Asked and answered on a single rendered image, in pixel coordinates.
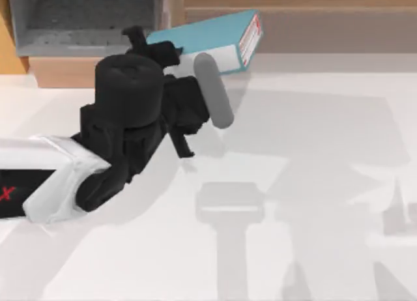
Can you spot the grey pierced drawer inside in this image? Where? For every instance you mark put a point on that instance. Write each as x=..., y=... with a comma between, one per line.
x=81, y=17

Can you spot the teal and white box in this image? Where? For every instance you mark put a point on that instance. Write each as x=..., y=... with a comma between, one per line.
x=208, y=37

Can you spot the pale wooden drawer front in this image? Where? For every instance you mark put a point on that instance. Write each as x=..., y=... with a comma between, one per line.
x=58, y=71

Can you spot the wooden cupboard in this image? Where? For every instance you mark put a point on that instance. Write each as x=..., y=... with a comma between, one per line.
x=325, y=21

